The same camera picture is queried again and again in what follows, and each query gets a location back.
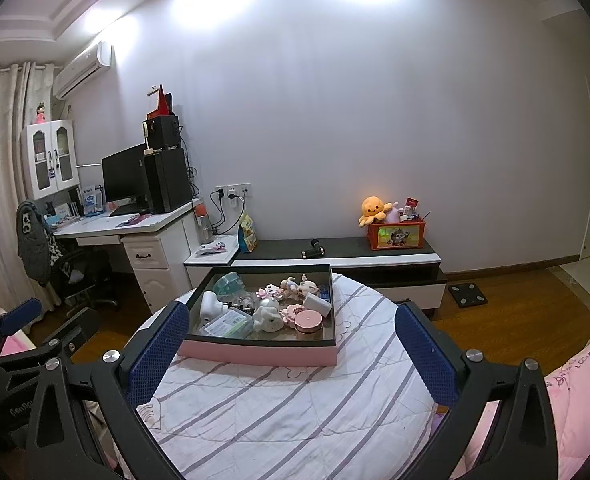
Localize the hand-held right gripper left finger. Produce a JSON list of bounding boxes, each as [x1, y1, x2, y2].
[[23, 300, 191, 480]]

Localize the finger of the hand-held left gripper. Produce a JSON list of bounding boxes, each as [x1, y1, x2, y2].
[[0, 297, 44, 339], [2, 307, 102, 363]]

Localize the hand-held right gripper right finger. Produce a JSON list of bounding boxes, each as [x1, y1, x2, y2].
[[394, 302, 559, 480]]

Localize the glass perfume bottle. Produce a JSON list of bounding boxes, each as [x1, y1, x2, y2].
[[225, 293, 255, 312]]

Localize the teal heart-shaped box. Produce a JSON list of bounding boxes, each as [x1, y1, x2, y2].
[[213, 272, 244, 297]]

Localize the pink storage box black rim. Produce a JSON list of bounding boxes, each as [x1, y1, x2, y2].
[[181, 263, 338, 367]]

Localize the pink fleece blanket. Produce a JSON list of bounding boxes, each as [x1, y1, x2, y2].
[[0, 297, 36, 359]]

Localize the black office chair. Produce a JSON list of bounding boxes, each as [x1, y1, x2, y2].
[[49, 247, 121, 312]]

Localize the white plug-in device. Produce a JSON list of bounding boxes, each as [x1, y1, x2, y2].
[[198, 290, 226, 334]]

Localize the grey jacket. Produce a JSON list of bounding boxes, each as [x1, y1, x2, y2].
[[16, 199, 54, 287]]

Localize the black bathroom scale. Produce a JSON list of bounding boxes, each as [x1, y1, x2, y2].
[[447, 282, 489, 308]]

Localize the black white spotted cushion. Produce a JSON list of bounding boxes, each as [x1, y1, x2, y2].
[[49, 232, 66, 267]]

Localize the clear plastic box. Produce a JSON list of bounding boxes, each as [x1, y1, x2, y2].
[[199, 308, 254, 339]]

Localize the white desk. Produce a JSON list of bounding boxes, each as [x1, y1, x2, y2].
[[54, 198, 204, 314]]

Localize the small white side cabinet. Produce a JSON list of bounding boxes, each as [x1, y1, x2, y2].
[[183, 233, 241, 292]]

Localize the silver white astronaut figure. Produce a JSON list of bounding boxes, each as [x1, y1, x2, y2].
[[252, 298, 286, 334]]

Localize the rose gold cylinder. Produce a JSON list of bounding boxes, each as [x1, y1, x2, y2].
[[294, 309, 326, 335]]

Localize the red printed storage box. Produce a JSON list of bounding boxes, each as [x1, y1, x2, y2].
[[366, 218, 425, 251]]

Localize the black white low cabinet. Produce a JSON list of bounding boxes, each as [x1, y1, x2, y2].
[[229, 236, 449, 319]]

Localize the white glass-door cabinet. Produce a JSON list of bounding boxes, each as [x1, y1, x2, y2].
[[20, 118, 81, 201]]

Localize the blue white box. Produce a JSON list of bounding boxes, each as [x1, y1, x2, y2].
[[79, 184, 107, 217]]

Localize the water bottle orange lid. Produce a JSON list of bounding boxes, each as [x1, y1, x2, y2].
[[196, 203, 214, 244]]

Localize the pink printed quilt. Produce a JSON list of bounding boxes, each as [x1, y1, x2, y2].
[[447, 324, 590, 480]]

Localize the blue yellow snack bag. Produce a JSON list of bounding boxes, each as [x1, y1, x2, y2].
[[237, 212, 259, 254]]

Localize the orange octopus plush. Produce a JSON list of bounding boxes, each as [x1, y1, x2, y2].
[[358, 195, 395, 228]]

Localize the black computer monitor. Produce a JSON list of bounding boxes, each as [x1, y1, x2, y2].
[[101, 142, 149, 204]]

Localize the black computer tower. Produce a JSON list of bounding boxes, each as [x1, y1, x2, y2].
[[143, 147, 192, 215]]

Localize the black speaker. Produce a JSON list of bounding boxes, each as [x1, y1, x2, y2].
[[147, 114, 181, 151]]

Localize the red gift box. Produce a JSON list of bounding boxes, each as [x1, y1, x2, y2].
[[147, 83, 174, 120]]

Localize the white air conditioner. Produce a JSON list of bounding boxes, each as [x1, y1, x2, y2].
[[52, 41, 114, 100]]

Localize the black power cable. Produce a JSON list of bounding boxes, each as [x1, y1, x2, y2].
[[209, 189, 249, 237]]

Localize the white wall outlets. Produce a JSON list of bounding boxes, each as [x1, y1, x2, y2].
[[214, 183, 251, 199]]

